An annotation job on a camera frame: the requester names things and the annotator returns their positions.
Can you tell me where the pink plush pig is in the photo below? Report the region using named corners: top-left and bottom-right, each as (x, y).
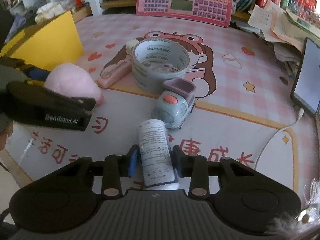
top-left (44, 63), bottom-right (104, 105)

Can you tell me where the white glue bottle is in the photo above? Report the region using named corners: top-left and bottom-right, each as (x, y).
top-left (137, 119), bottom-right (180, 190)

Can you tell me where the grey toy truck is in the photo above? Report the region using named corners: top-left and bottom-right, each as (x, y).
top-left (151, 77), bottom-right (196, 129)

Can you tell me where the clear tape roll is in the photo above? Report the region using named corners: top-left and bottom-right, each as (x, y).
top-left (131, 38), bottom-right (190, 94)

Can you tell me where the white charger cube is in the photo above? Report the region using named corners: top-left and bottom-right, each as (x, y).
top-left (125, 39), bottom-right (139, 56)

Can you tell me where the yellow cardboard box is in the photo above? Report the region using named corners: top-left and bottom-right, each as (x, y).
top-left (1, 11), bottom-right (84, 70)

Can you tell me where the pink printed tablecloth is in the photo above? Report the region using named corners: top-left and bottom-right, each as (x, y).
top-left (1, 12), bottom-right (319, 198)

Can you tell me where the black smartphone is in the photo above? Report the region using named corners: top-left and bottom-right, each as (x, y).
top-left (290, 38), bottom-right (320, 117)

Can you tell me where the pile of papers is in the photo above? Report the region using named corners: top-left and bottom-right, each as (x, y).
top-left (248, 1), bottom-right (319, 52)

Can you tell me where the pink learning keyboard tablet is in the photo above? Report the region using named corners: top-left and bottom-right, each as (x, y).
top-left (136, 0), bottom-right (233, 28)

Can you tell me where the white charging cable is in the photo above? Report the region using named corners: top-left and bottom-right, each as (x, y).
top-left (254, 107), bottom-right (306, 170)

